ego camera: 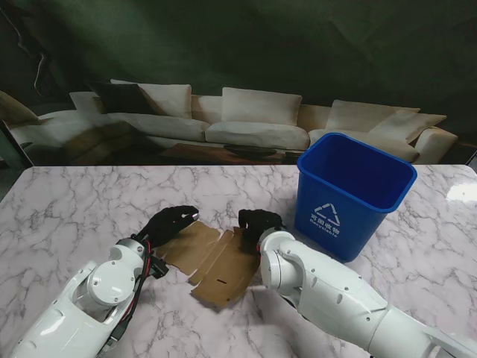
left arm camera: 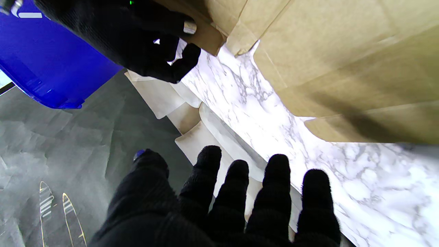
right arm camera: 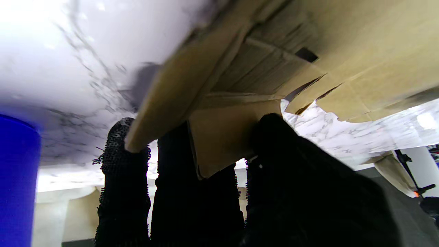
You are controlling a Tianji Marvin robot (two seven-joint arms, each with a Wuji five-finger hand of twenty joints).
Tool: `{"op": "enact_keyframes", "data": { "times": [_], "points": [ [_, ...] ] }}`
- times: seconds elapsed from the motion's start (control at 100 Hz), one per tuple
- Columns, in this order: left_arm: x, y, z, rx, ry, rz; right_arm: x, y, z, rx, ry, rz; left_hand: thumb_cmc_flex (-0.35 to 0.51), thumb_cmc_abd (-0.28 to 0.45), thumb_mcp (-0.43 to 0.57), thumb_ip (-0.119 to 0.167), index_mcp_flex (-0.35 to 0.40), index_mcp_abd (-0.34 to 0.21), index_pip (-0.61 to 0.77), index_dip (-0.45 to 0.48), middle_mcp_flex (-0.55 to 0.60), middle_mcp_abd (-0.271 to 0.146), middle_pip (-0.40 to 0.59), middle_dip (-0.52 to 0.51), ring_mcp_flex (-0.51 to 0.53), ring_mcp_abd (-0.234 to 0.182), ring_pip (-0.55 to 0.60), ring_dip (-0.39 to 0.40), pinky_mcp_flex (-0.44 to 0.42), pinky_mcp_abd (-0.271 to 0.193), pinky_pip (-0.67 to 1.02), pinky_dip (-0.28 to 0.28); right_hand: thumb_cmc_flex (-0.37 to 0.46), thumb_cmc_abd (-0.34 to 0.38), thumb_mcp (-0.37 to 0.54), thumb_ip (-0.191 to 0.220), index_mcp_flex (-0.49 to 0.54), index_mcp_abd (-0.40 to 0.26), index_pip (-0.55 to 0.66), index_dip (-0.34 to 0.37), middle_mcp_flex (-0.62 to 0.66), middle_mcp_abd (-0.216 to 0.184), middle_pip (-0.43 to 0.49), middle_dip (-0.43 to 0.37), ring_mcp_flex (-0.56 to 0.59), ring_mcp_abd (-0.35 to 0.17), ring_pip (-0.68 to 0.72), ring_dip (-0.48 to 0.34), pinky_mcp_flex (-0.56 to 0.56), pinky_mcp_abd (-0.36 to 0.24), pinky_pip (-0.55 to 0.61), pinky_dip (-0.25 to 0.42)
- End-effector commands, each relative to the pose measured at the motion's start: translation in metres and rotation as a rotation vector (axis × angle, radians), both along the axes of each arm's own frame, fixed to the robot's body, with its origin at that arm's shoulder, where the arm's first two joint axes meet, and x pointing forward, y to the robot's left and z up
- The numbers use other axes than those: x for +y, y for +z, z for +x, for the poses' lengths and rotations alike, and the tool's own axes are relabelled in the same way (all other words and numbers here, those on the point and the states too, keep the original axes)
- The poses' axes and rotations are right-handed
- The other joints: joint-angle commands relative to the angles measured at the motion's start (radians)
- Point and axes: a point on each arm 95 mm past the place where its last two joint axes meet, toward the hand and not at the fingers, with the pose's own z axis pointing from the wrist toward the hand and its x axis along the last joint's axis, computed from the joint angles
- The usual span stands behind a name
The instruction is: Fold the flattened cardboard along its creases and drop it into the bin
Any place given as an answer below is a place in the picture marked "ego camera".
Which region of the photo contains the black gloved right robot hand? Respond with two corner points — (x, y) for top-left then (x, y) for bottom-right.
(237, 208), (287, 254)

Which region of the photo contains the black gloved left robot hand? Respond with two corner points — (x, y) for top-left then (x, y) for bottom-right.
(136, 204), (200, 249)

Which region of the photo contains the brown cardboard box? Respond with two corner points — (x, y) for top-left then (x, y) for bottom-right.
(154, 219), (262, 309)

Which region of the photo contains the blue plastic recycling bin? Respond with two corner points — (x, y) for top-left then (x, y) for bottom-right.
(292, 132), (418, 264)

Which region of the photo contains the printed sofa backdrop banner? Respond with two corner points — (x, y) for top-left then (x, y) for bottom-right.
(0, 0), (477, 167)

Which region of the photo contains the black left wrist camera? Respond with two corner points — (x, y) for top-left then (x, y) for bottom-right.
(150, 256), (171, 280)

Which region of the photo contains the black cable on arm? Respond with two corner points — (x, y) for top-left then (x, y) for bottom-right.
(98, 240), (157, 350)

